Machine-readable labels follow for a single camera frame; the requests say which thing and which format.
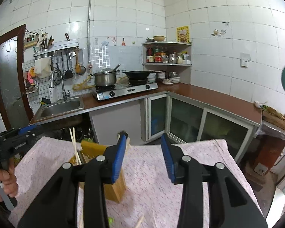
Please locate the yellow slotted utensil holder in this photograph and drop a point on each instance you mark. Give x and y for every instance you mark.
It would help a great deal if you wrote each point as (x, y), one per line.
(116, 192)

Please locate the steel cooking pot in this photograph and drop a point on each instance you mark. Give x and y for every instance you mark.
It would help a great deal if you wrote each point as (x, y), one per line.
(105, 78)

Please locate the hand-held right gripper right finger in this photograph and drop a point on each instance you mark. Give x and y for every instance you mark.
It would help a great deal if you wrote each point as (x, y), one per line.
(169, 161)

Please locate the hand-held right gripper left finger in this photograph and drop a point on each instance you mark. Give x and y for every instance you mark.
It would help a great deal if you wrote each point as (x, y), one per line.
(118, 161)

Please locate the yellow wall poster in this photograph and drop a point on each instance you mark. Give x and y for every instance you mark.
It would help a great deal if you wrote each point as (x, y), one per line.
(182, 34)

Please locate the white wall switch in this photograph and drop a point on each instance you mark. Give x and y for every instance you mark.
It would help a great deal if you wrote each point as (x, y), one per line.
(245, 59)

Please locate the row of sauce bottles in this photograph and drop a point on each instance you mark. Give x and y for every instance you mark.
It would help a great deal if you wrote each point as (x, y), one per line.
(156, 55)

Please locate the steel wall utensil rack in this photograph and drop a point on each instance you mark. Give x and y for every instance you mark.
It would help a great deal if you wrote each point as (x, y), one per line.
(54, 48)

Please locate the glass door cabinets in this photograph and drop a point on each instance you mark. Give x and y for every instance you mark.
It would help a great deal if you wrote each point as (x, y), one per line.
(192, 123)

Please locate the floral pink tablecloth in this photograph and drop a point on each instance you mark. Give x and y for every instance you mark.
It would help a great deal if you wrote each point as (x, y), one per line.
(144, 175)

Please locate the white hanging cloth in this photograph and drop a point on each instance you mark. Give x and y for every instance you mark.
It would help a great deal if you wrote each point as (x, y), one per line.
(42, 66)

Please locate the corner wall shelf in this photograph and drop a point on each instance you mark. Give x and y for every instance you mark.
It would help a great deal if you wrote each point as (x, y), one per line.
(167, 64)

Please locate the beige bowl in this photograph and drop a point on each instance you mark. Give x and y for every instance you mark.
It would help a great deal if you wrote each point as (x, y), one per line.
(159, 38)

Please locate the wooden hanging ladle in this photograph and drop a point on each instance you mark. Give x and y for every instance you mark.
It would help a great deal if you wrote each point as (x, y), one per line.
(80, 68)

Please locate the black hanging spatula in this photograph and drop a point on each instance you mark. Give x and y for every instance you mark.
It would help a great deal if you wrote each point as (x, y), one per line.
(68, 72)

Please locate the steel faucet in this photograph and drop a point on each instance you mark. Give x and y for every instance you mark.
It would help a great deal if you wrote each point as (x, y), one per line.
(59, 80)

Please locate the steel sink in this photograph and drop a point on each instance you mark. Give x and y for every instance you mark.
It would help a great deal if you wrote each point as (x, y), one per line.
(61, 106)

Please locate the brown framed glass door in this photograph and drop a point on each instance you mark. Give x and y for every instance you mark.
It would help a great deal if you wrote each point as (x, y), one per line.
(10, 80)

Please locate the steel gas stove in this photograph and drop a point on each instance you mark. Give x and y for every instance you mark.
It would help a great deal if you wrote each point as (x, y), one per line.
(125, 90)

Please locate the grey wall pipe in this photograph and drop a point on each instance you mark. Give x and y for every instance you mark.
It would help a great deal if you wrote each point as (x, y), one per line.
(89, 16)

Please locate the person's left hand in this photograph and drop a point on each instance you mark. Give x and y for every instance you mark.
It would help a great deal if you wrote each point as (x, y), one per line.
(3, 178)

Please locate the black wok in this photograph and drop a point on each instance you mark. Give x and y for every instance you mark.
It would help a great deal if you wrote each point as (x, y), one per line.
(136, 74)

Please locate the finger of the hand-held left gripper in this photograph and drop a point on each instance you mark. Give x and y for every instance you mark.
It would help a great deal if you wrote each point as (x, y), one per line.
(28, 130)

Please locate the brown kitchen counter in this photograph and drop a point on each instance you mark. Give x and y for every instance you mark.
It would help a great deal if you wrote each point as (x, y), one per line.
(204, 97)

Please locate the stack of white dishes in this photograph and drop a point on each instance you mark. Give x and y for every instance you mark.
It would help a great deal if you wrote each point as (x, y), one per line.
(166, 77)

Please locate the wall electrical box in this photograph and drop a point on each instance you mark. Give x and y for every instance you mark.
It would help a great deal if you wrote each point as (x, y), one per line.
(31, 41)

